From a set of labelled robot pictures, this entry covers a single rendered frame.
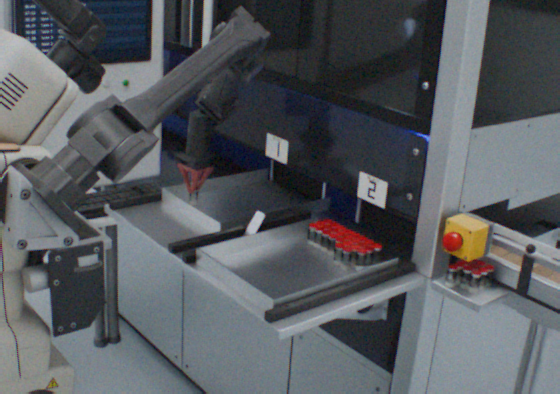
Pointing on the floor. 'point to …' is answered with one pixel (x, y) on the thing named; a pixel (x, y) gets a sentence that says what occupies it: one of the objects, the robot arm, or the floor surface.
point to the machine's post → (443, 172)
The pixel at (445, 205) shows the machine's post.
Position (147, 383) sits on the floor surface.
